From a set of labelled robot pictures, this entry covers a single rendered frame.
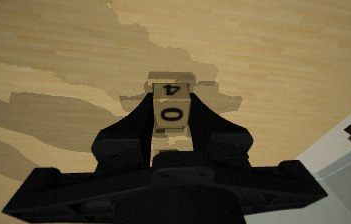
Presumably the shallow tan tray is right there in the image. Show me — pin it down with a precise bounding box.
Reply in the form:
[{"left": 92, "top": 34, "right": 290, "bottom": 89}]
[{"left": 148, "top": 72, "right": 195, "bottom": 135}]

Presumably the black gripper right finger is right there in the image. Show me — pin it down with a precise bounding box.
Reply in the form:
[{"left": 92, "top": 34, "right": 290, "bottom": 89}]
[{"left": 188, "top": 93, "right": 253, "bottom": 172}]

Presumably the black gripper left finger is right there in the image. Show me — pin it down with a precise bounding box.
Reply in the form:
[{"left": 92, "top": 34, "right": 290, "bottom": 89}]
[{"left": 91, "top": 92, "right": 154, "bottom": 178}]

